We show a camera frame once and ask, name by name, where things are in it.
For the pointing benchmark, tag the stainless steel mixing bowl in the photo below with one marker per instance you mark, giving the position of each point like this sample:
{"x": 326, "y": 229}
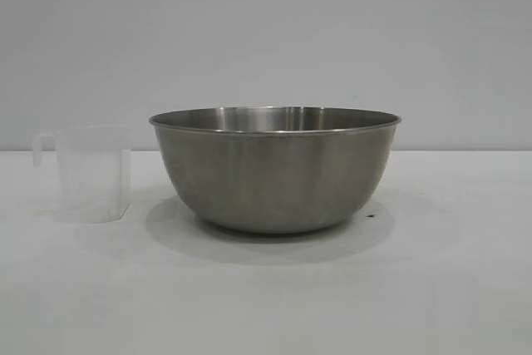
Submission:
{"x": 270, "y": 172}

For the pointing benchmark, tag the clear plastic measuring cup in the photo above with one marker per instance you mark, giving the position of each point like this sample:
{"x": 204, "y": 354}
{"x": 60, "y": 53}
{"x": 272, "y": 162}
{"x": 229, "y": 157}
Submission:
{"x": 91, "y": 172}

